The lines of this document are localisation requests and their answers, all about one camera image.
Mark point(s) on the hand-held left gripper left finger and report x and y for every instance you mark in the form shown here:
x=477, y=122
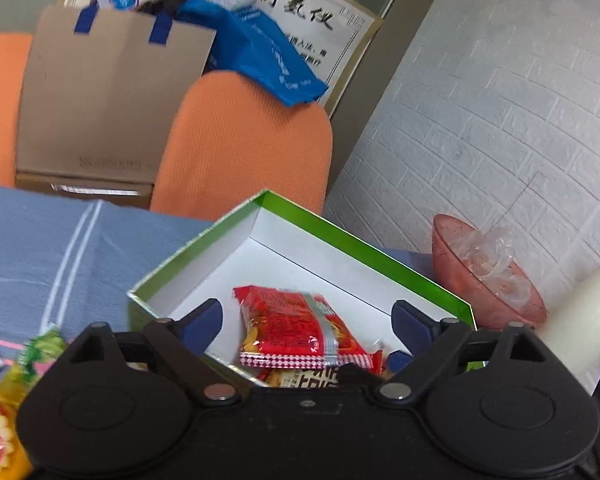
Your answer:
x=207, y=317

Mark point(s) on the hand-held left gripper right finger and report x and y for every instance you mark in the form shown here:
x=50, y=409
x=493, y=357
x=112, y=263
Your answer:
x=407, y=317

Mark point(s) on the red snack packet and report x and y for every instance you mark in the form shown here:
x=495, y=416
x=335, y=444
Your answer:
x=285, y=320

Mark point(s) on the green cardboard box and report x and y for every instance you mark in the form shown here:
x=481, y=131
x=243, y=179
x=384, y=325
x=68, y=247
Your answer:
x=280, y=255

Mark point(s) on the yellow snack packet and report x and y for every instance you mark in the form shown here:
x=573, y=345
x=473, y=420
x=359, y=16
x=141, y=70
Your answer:
x=0, y=435

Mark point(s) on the pink glass bowl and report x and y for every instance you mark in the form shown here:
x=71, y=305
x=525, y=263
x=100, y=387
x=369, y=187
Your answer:
x=455, y=270

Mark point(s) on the clear plastic wrap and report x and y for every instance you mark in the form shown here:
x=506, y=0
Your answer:
x=500, y=270

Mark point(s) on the brown and white snack packet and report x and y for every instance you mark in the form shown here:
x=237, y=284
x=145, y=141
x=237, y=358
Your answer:
x=305, y=377

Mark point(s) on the orange chair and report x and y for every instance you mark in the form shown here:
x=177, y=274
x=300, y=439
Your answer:
x=240, y=150
x=0, y=110

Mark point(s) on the white paper roll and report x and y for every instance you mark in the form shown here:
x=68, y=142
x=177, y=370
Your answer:
x=580, y=330

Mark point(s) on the blue-grey tablecloth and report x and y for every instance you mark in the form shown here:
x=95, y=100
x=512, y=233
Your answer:
x=40, y=255

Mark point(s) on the brown paper bag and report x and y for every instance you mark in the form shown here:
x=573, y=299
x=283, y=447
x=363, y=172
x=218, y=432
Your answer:
x=95, y=110

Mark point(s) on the blue plastic bag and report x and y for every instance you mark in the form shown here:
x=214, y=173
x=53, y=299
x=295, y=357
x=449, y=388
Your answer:
x=260, y=55

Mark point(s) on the framed wall poster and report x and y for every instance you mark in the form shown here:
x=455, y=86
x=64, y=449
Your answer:
x=320, y=20

